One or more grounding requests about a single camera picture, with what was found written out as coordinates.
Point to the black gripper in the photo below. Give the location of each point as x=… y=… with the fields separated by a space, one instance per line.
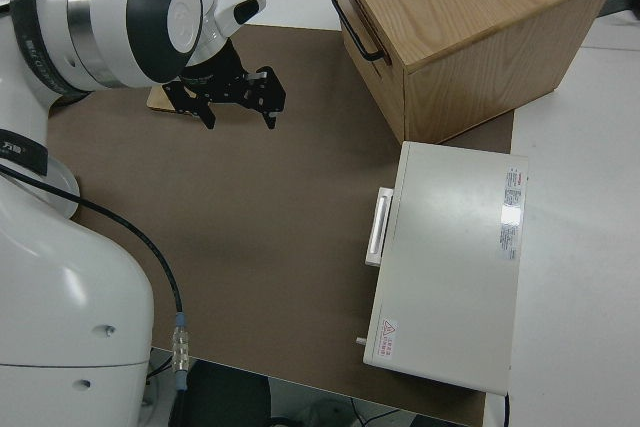
x=235 y=89

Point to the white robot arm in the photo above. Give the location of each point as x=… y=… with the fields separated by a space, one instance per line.
x=75 y=297

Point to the wooden mug tree stand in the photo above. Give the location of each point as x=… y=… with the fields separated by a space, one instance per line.
x=159 y=99

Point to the brown table mat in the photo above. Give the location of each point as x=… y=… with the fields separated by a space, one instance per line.
x=250 y=207

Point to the wooden drawer box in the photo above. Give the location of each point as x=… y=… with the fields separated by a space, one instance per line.
x=475 y=22

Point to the white toaster oven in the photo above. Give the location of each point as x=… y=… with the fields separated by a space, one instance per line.
x=450 y=262

